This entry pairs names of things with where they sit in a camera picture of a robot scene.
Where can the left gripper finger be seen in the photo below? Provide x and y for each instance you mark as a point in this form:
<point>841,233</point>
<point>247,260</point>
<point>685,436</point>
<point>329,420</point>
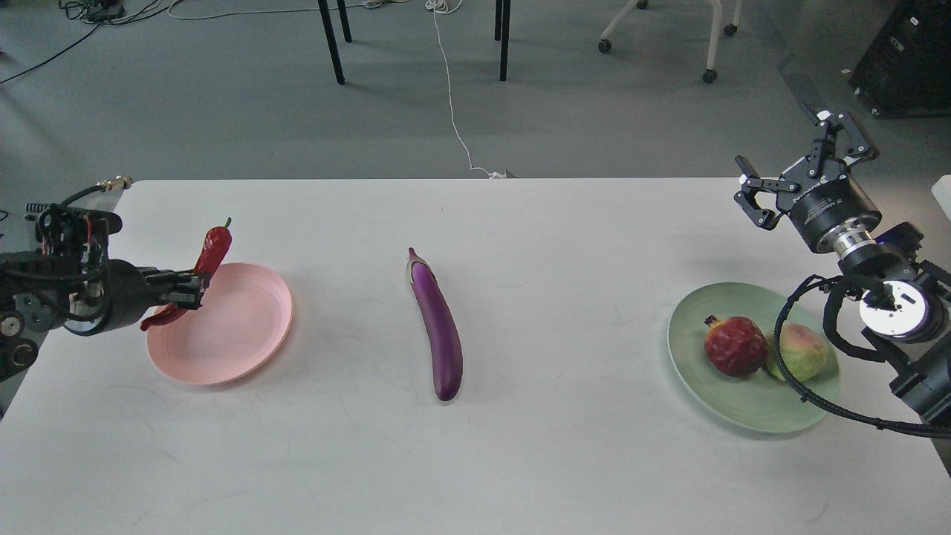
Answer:
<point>177,283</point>
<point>180,299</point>

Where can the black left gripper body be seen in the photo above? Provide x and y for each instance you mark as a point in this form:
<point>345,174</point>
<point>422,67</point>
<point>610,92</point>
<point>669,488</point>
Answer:
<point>118,299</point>

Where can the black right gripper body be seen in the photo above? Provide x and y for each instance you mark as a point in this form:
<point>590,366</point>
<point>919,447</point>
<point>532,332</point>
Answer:
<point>826,203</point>

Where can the red chili pepper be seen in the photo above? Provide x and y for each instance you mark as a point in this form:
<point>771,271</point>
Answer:
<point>217,242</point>

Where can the red pomegranate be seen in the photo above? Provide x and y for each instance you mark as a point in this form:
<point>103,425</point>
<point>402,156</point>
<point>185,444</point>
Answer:
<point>735,346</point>

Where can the purple eggplant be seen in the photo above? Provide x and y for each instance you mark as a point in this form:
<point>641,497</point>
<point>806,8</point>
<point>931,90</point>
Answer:
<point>447,356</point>

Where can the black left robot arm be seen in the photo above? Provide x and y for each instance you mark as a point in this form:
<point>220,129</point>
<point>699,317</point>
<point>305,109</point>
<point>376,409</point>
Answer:
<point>69,280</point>

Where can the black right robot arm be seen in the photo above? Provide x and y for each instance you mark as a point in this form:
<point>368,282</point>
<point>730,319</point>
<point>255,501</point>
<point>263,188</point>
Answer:
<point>887,305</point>

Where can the pink plastic plate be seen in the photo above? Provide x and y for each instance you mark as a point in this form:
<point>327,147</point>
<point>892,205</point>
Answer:
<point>244,317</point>

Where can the black equipment box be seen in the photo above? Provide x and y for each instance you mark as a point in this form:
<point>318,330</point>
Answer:
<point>905,72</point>

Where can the white office chair base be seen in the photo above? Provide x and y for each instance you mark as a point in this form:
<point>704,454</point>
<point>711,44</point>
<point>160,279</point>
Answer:
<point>696,39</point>

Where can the green plastic plate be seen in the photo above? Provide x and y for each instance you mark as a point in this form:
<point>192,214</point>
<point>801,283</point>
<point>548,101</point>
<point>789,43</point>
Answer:
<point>760,402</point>

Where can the black table leg left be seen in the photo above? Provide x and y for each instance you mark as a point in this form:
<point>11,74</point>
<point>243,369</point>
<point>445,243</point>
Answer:
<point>331,37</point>

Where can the black table leg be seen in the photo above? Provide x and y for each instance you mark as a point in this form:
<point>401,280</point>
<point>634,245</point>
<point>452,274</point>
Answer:
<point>331,37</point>
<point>501,32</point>

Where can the black table leg right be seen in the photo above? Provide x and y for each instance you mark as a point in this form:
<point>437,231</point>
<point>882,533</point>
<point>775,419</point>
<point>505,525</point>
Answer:
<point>501,32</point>

